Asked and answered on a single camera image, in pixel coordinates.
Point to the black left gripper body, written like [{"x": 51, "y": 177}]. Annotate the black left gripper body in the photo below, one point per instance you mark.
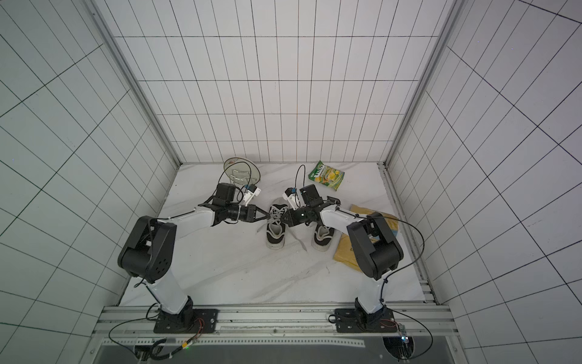
[{"x": 240, "y": 212}]

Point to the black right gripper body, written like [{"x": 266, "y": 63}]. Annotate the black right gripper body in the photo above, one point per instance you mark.
[{"x": 293, "y": 216}]

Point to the black white sneaker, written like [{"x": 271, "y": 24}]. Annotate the black white sneaker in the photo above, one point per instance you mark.
[
  {"x": 322, "y": 238},
  {"x": 276, "y": 230}
]

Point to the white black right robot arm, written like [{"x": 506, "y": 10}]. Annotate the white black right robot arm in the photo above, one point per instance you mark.
[{"x": 374, "y": 244}]

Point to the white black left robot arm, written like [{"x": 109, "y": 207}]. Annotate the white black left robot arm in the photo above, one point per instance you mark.
[{"x": 149, "y": 250}]

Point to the green spring tea snack bag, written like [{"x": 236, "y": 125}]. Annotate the green spring tea snack bag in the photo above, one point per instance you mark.
[{"x": 327, "y": 176}]

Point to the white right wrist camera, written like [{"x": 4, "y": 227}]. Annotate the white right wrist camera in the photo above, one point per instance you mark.
[{"x": 291, "y": 197}]

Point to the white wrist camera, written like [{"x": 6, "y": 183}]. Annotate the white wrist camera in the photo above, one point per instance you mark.
[
  {"x": 251, "y": 192},
  {"x": 291, "y": 197}
]

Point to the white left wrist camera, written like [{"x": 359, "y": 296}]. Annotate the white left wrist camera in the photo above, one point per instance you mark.
[{"x": 251, "y": 192}]

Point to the round mirror on wire stand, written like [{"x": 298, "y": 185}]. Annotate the round mirror on wire stand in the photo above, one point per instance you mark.
[{"x": 242, "y": 172}]

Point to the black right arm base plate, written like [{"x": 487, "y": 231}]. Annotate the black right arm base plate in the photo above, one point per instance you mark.
[{"x": 353, "y": 321}]

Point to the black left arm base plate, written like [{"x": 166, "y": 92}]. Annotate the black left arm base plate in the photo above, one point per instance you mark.
[{"x": 190, "y": 321}]

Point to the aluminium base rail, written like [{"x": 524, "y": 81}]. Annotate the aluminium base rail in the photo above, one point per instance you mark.
[{"x": 278, "y": 321}]

